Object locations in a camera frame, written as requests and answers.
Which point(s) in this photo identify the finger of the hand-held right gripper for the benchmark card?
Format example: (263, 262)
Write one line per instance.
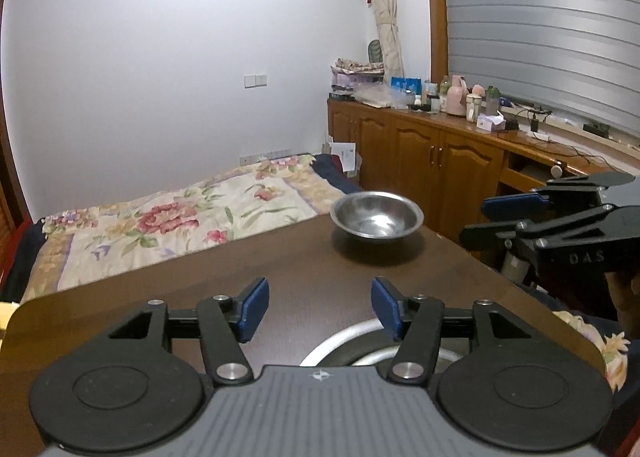
(515, 207)
(490, 237)

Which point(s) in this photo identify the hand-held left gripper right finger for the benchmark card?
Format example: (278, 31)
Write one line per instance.
(385, 307)

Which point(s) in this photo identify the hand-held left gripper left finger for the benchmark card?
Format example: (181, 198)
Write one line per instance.
(252, 309)

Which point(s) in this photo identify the white floral square plate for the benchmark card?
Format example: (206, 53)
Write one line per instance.
(340, 337)

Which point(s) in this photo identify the large steel bowl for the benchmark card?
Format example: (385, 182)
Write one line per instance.
(375, 217)

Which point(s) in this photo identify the floral cushion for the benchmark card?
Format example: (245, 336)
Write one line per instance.
(607, 347)

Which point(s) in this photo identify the white tissue box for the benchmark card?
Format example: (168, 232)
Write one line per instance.
(491, 122)

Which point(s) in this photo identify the white cup with lid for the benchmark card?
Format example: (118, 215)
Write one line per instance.
(474, 108)

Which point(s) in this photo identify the green bottle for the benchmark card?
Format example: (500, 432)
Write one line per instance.
(493, 99)

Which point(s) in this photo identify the wooden cabinet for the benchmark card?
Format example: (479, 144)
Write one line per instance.
(415, 152)

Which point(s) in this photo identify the pink bottle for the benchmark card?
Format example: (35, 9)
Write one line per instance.
(457, 97)

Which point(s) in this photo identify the floral bed blanket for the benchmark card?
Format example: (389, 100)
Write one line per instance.
(150, 227)

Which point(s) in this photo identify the white paper bag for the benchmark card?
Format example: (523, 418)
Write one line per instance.
(345, 154)

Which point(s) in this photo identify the blue printed box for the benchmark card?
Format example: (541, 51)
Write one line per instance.
(405, 84)

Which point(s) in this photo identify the clear plastic bags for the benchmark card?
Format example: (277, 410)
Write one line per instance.
(382, 97)

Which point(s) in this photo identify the grey window blind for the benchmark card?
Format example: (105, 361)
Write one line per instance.
(540, 27)

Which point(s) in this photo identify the stack of folded cloths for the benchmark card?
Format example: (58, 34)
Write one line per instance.
(355, 74)

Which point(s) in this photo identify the green round fan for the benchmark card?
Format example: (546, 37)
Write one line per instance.
(375, 52)

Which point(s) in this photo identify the cream patterned curtain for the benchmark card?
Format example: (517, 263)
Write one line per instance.
(387, 12)

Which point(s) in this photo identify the wooden louvered door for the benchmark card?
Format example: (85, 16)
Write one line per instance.
(10, 197)

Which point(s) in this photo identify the wall outlet strip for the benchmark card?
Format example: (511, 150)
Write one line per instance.
(265, 156)

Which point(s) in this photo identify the wooden window frame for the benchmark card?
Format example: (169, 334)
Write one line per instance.
(435, 12)

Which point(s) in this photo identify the white wall switch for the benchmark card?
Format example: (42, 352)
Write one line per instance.
(255, 80)

